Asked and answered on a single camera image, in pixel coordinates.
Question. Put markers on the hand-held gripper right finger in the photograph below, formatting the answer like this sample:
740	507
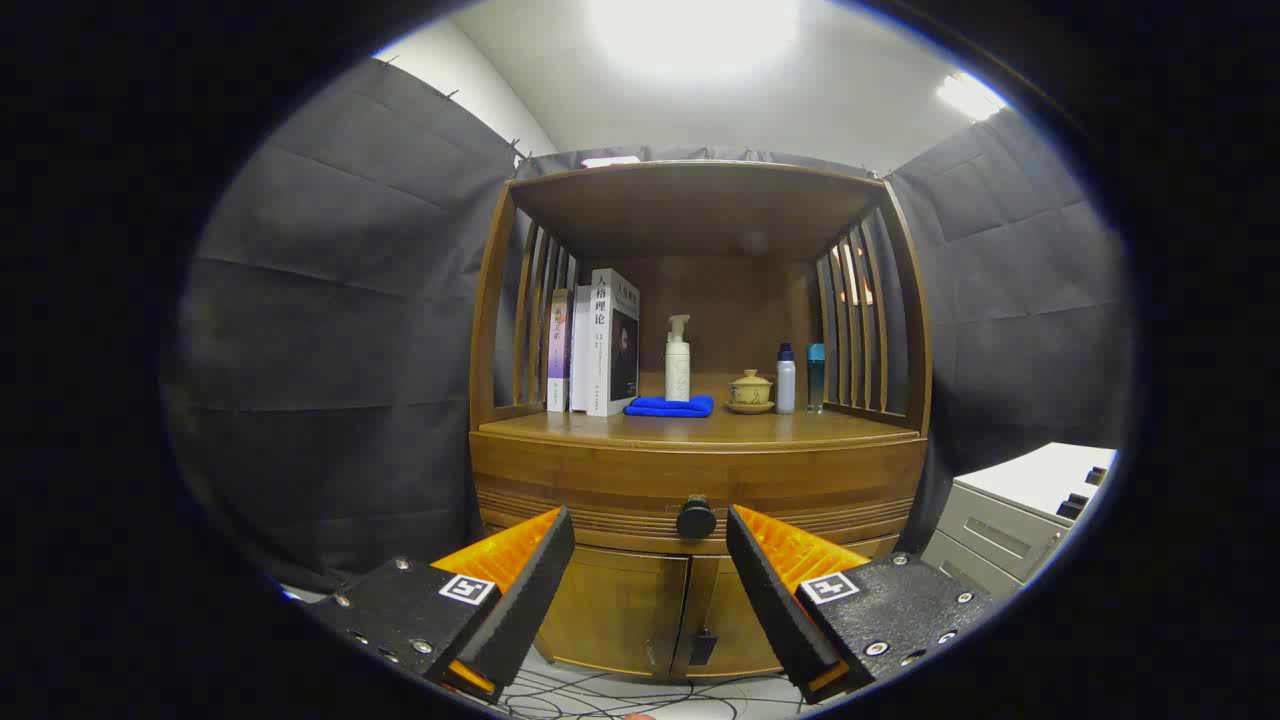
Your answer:
770	600

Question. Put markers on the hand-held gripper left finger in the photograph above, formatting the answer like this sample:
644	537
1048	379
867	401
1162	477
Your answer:
530	590

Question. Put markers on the black round drawer knob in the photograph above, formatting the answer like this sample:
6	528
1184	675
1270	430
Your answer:
696	517

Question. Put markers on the wooden drawer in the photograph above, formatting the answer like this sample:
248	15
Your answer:
600	480

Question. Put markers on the wooden countertop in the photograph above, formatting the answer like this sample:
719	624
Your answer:
740	428

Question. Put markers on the grey filing cabinet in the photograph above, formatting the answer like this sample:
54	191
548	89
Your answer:
1000	520

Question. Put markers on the wooden cabinet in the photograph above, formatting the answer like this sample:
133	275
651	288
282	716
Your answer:
700	210

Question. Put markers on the yellow lidded tea cup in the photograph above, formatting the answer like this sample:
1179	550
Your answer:
750	392

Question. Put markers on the white bottle with blue cap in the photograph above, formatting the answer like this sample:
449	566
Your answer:
786	385

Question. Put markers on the folded blue cloth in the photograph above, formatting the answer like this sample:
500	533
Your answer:
668	407

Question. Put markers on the teal glass bottle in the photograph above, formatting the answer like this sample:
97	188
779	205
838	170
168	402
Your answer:
816	380

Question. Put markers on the purple book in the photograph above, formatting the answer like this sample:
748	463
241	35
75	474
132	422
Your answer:
558	350

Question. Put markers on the thin white book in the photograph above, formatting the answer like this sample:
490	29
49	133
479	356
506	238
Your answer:
580	350

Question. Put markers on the white pump bottle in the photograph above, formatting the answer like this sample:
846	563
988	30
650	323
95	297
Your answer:
678	370

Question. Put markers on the thick white portrait book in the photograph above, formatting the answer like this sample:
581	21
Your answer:
600	350

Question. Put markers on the black backdrop cloth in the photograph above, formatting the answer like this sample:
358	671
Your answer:
330	330

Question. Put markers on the rectangular ceiling light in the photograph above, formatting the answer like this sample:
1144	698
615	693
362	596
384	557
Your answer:
968	95

